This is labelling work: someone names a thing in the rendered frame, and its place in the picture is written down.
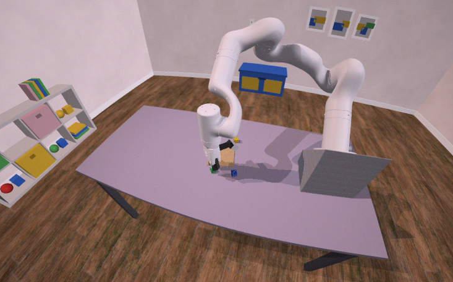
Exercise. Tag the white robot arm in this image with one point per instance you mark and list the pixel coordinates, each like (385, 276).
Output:
(264, 36)

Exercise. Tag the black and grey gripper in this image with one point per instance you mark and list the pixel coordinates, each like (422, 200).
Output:
(213, 156)

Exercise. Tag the tan mat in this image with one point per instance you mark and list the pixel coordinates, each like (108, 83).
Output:
(227, 157)

